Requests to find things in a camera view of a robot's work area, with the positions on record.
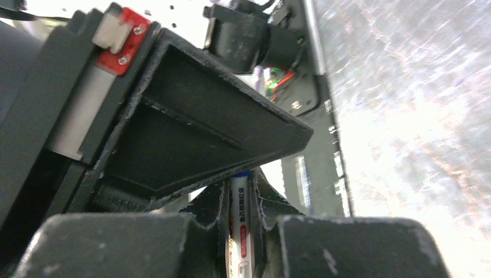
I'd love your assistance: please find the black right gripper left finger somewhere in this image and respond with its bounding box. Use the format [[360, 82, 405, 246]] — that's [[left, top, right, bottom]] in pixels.
[[180, 180, 230, 277]]

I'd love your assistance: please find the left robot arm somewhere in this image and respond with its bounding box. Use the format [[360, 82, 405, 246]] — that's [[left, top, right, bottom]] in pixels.
[[1, 1, 313, 277]]

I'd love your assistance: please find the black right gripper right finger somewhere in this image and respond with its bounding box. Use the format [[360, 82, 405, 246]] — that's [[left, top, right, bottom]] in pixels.
[[248, 167, 303, 277]]

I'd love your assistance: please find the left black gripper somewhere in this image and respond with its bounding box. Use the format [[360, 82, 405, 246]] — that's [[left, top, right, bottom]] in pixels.
[[1, 3, 160, 238]]

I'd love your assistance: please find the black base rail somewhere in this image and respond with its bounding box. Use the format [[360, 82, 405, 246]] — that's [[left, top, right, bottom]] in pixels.
[[267, 1, 352, 217]]

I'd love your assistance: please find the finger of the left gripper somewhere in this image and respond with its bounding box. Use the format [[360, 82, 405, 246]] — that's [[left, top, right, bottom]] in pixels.
[[69, 28, 313, 211]]

